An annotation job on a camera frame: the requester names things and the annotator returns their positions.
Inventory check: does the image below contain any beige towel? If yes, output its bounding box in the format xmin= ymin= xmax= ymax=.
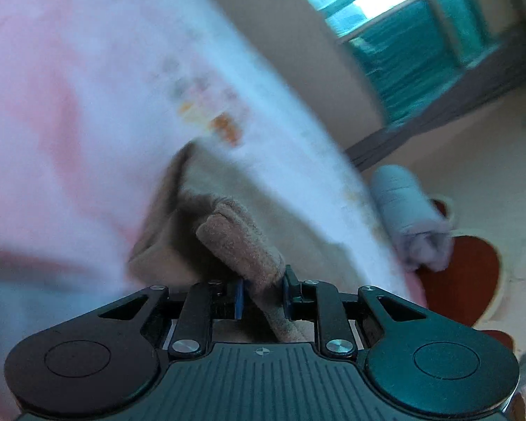
xmin=127 ymin=140 xmax=405 ymax=343

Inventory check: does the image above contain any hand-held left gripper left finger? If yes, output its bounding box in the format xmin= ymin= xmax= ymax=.
xmin=98 ymin=277 xmax=247 ymax=359

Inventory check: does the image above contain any grey rolled cloth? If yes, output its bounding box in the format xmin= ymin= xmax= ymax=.
xmin=370 ymin=164 xmax=455 ymax=273

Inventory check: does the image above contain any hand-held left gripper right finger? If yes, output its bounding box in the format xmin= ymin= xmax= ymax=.
xmin=282 ymin=265 xmax=429 ymax=359

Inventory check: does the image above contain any teal glass window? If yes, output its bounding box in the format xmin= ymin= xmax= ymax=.
xmin=275 ymin=0 xmax=526 ymax=124

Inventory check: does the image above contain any pink floral bedsheet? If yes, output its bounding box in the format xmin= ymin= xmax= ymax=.
xmin=0 ymin=0 xmax=427 ymax=421

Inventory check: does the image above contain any grey window sill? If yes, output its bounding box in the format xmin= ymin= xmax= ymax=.
xmin=345 ymin=68 xmax=526 ymax=173

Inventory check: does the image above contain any cream rug with red hearts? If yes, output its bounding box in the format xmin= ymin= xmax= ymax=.
xmin=414 ymin=195 xmax=526 ymax=360

